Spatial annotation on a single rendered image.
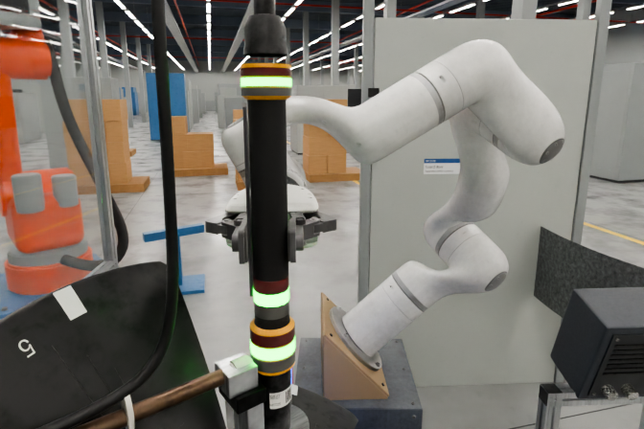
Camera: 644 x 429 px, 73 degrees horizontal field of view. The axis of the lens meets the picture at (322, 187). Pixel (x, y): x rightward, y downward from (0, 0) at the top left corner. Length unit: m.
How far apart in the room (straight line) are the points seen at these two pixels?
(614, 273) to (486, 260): 1.28
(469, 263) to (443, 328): 1.60
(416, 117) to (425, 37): 1.64
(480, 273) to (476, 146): 0.30
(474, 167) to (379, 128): 0.34
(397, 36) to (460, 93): 1.58
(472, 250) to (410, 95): 0.52
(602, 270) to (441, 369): 1.03
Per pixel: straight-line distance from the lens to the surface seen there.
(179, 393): 0.42
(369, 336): 1.13
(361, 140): 0.63
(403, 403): 1.15
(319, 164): 8.58
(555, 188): 2.61
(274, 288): 0.41
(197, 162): 9.62
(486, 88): 0.72
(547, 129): 0.80
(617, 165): 10.15
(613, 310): 1.00
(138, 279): 0.52
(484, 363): 2.84
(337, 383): 1.11
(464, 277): 1.06
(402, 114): 0.64
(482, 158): 0.92
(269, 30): 0.37
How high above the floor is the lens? 1.63
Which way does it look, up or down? 12 degrees down
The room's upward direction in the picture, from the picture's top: straight up
